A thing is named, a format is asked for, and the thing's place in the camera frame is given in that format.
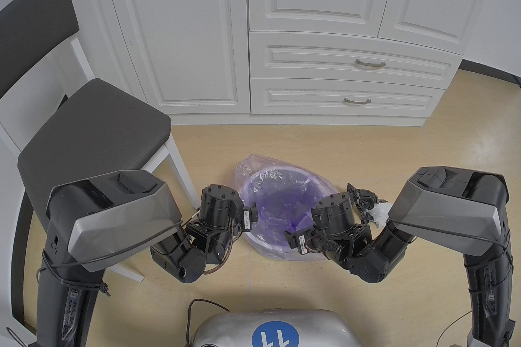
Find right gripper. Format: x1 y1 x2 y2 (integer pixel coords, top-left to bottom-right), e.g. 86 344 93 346
284 227 323 256

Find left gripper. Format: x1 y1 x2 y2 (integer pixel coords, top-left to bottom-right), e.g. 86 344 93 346
238 202 259 233

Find purple plastic bag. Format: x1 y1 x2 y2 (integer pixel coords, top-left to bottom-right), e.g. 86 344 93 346
234 153 340 261

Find black plastic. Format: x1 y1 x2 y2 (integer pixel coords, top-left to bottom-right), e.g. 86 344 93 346
347 183 389 222

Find white paper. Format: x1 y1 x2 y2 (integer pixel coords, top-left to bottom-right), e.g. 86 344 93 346
368 202 394 228

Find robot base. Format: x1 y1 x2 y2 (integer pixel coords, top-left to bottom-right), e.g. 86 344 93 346
191 310 363 347

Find white trash bin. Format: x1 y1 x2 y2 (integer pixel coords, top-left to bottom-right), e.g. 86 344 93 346
239 170 327 256

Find grey cushioned white chair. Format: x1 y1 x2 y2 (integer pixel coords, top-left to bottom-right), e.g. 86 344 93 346
0 0 202 283

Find black cable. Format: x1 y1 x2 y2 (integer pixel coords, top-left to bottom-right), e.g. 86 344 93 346
185 298 233 347
441 309 476 347

